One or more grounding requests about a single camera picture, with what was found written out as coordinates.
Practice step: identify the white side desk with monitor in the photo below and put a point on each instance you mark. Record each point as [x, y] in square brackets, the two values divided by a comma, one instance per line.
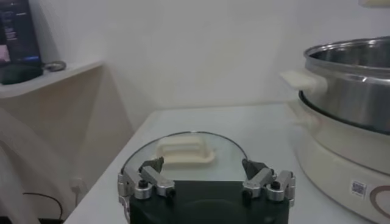
[45, 82]

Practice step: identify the white wall socket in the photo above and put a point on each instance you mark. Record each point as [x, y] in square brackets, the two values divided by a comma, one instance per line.
[77, 185]

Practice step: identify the steel steamer basket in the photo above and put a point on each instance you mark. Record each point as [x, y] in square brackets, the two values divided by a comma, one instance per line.
[353, 82]

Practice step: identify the glass pot lid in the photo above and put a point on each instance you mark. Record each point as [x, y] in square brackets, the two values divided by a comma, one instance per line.
[189, 152]

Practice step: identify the cream electric cooking pot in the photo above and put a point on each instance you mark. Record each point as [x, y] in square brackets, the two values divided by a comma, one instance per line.
[341, 164]

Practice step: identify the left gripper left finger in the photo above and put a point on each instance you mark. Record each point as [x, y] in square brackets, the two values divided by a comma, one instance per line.
[152, 179]

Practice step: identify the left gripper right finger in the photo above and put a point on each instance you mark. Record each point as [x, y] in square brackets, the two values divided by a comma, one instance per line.
[262, 179]

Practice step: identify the round dark grey puck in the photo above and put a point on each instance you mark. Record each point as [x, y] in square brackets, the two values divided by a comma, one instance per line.
[55, 65]

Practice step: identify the black computer monitor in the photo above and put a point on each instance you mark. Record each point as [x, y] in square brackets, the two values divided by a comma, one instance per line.
[18, 30]

